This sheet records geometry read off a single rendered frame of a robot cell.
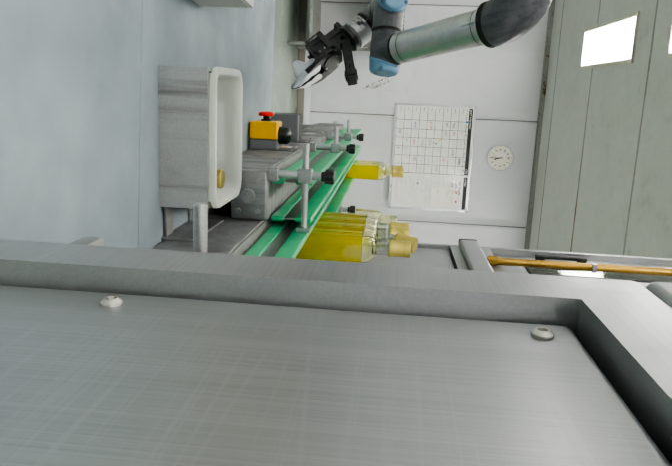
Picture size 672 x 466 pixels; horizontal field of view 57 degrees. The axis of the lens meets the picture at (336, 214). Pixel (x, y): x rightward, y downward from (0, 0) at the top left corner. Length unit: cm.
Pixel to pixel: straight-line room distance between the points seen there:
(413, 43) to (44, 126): 96
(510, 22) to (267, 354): 115
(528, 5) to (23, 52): 93
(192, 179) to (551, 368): 82
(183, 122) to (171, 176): 9
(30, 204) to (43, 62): 15
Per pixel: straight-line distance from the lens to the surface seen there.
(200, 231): 54
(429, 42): 146
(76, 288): 32
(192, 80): 100
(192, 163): 100
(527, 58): 727
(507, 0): 132
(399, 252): 126
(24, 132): 70
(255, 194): 118
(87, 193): 81
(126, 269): 30
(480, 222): 734
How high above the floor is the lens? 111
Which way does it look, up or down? 5 degrees down
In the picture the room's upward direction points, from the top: 93 degrees clockwise
